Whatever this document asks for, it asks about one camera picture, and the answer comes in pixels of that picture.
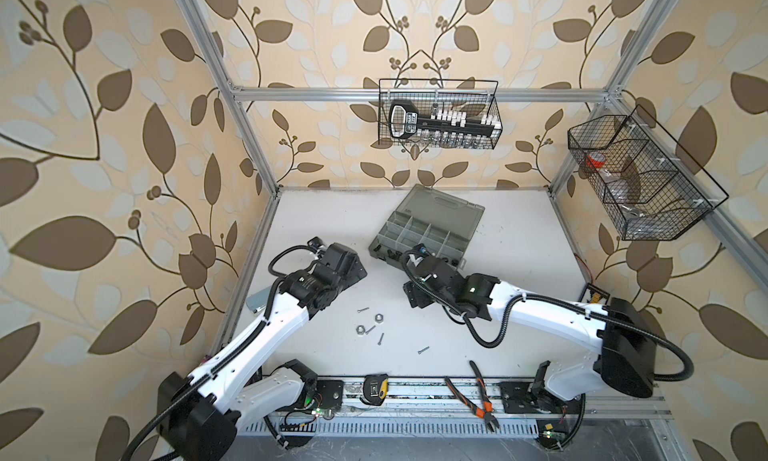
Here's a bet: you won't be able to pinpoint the grey plastic organizer box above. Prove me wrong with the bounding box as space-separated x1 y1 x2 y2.
369 185 485 269

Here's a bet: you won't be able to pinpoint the black wire basket right wall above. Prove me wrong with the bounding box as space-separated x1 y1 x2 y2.
567 105 729 241

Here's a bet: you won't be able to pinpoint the black wire basket back wall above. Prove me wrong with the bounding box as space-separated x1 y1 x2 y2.
378 77 503 150

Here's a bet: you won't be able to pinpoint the yellow black tape measure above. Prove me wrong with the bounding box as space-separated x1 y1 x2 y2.
361 373 389 407

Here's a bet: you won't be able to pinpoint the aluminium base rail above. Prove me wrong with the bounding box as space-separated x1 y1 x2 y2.
269 376 673 440

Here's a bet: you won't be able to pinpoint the orange handled pliers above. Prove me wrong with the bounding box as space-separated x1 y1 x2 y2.
443 360 500 433

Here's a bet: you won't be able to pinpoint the pile of silver nuts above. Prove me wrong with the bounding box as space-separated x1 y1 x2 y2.
355 307 385 336

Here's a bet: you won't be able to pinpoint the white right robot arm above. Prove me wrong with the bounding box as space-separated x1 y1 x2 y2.
399 244 695 401

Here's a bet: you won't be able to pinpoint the black wire basket wall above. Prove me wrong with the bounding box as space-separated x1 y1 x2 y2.
378 77 503 150
567 105 729 241

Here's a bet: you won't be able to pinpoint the socket set on rail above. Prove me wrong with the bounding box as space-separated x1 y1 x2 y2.
385 99 502 142

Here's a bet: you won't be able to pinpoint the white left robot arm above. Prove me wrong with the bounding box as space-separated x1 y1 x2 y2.
122 237 367 460

